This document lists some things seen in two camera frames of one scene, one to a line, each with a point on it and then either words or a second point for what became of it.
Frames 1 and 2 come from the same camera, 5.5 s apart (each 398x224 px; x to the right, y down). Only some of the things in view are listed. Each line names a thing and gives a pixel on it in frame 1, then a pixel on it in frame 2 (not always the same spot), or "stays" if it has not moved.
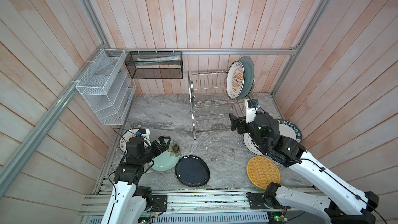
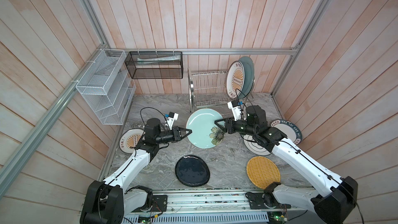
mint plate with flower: x=168 y=159 to x=205 y=134
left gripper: x=159 y=150 to x=176 y=135
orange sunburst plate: x=126 y=137 stays
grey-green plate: x=249 y=73 stays
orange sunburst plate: x=235 y=80 stays
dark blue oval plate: x=192 y=171 stays
